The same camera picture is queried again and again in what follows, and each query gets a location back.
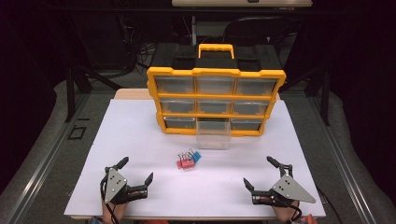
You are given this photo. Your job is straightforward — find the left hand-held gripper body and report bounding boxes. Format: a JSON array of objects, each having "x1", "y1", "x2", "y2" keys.
[{"x1": 100, "y1": 166, "x2": 149, "y2": 205}]

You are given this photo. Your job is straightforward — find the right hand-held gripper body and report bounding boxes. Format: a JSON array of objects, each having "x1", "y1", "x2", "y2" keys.
[{"x1": 250, "y1": 163, "x2": 318, "y2": 207}]

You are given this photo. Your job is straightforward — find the blue binder clip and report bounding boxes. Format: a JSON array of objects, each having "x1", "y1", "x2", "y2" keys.
[{"x1": 189, "y1": 148, "x2": 203, "y2": 164}]

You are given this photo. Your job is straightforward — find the clear plastic drawer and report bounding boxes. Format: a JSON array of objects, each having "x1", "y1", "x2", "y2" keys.
[{"x1": 195, "y1": 119, "x2": 233, "y2": 151}]

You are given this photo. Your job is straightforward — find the yellow black organizer cabinet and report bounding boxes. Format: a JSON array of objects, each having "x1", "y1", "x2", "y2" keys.
[{"x1": 146, "y1": 43, "x2": 287, "y2": 138}]

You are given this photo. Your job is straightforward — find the person's right hand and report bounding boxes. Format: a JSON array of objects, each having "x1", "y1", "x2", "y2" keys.
[{"x1": 271, "y1": 199, "x2": 301, "y2": 224}]

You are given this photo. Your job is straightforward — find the person's left hand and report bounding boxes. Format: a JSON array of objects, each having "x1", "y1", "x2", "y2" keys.
[{"x1": 101, "y1": 199, "x2": 129, "y2": 224}]

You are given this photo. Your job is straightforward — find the white table cover board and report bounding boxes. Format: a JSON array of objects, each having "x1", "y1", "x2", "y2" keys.
[{"x1": 64, "y1": 98, "x2": 327, "y2": 218}]

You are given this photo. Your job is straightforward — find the wooden table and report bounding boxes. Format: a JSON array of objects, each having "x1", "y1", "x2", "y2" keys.
[{"x1": 69, "y1": 88, "x2": 327, "y2": 222}]

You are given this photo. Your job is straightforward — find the grid of clear organizer drawers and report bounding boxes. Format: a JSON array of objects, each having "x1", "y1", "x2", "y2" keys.
[{"x1": 154, "y1": 75, "x2": 278, "y2": 132}]

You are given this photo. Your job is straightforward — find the black metal stand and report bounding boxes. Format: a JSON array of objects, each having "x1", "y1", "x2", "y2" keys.
[
  {"x1": 279, "y1": 64, "x2": 332, "y2": 127},
  {"x1": 64, "y1": 64, "x2": 123, "y2": 123}
]

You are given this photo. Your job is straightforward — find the black chair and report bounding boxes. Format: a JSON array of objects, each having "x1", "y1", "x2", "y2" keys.
[{"x1": 221, "y1": 16, "x2": 301, "y2": 45}]

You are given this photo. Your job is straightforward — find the beige background table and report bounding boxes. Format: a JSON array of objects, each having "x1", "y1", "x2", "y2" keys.
[{"x1": 171, "y1": 0, "x2": 314, "y2": 8}]

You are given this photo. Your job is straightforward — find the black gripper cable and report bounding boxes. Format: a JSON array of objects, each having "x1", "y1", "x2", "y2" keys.
[
  {"x1": 278, "y1": 199, "x2": 304, "y2": 224},
  {"x1": 99, "y1": 176, "x2": 120, "y2": 224}
]

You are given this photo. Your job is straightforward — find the aluminium floor rail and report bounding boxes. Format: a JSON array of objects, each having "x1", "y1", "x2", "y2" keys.
[
  {"x1": 311, "y1": 94, "x2": 379, "y2": 224},
  {"x1": 4, "y1": 92, "x2": 92, "y2": 224}
]

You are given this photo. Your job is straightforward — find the tangle of black cables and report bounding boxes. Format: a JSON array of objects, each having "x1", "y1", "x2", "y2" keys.
[{"x1": 117, "y1": 14, "x2": 157, "y2": 74}]

